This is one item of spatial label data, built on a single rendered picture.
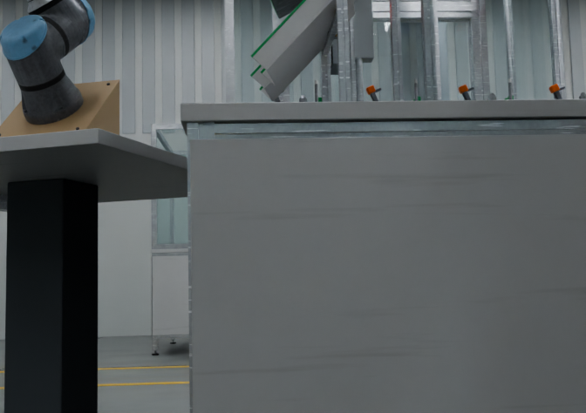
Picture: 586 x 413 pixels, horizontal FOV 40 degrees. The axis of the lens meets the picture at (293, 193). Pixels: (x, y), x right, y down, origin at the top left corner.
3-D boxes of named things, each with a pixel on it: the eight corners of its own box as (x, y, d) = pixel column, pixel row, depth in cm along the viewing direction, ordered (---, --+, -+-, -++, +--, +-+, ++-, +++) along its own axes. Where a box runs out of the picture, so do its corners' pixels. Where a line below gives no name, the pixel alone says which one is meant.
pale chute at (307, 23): (266, 70, 161) (250, 56, 162) (275, 85, 174) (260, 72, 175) (363, -33, 161) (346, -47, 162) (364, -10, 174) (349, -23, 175)
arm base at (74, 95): (16, 126, 202) (-1, 92, 197) (40, 96, 214) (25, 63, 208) (70, 122, 199) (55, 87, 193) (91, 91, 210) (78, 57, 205)
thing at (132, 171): (-195, 168, 171) (-194, 155, 171) (55, 205, 256) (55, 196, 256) (98, 143, 150) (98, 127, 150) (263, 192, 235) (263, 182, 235)
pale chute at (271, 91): (264, 88, 176) (249, 75, 177) (273, 102, 189) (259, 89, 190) (352, -6, 176) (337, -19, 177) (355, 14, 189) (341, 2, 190)
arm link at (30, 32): (6, 85, 199) (-17, 36, 191) (40, 59, 208) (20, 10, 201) (43, 88, 194) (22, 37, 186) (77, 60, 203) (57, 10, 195)
